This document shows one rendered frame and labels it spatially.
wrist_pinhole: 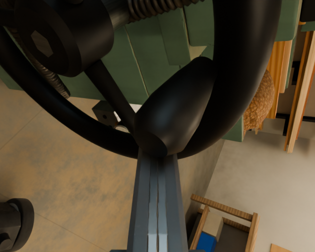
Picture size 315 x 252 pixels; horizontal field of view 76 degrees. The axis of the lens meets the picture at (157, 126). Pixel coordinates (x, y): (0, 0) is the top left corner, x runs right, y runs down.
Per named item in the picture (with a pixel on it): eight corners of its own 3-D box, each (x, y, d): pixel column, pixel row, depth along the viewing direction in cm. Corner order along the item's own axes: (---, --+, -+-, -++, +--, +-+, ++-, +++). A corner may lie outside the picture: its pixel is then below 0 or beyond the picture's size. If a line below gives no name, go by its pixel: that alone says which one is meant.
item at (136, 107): (90, 109, 52) (112, 112, 48) (118, 83, 59) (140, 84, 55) (104, 132, 57) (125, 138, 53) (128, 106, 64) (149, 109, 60)
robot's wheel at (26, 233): (38, 195, 84) (10, 200, 92) (26, 195, 80) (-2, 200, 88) (30, 251, 76) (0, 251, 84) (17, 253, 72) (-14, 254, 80)
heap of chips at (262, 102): (243, 99, 33) (269, 101, 31) (259, 59, 41) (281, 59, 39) (243, 137, 39) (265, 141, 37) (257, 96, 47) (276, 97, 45)
